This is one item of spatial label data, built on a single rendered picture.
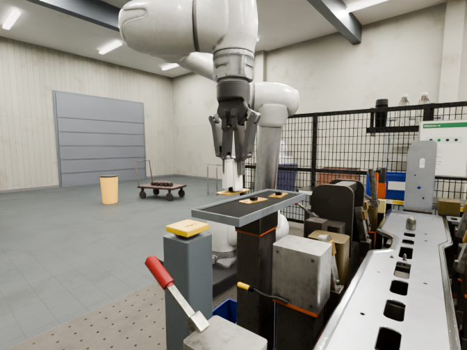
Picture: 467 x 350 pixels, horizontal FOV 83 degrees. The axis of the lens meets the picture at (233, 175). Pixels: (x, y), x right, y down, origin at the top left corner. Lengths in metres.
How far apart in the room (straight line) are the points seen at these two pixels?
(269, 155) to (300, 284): 0.70
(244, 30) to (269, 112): 0.56
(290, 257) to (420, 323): 0.24
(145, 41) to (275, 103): 0.63
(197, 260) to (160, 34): 0.45
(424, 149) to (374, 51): 6.47
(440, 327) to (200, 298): 0.42
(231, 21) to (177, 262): 0.47
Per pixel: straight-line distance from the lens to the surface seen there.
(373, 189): 1.31
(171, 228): 0.52
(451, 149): 1.85
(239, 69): 0.58
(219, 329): 0.42
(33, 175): 10.06
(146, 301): 1.21
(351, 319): 0.58
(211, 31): 0.60
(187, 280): 0.52
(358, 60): 7.97
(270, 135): 1.14
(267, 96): 1.11
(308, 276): 0.56
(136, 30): 0.63
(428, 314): 0.66
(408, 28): 7.92
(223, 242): 1.27
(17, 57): 10.31
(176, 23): 0.61
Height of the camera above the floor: 1.31
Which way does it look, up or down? 6 degrees down
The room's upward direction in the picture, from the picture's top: straight up
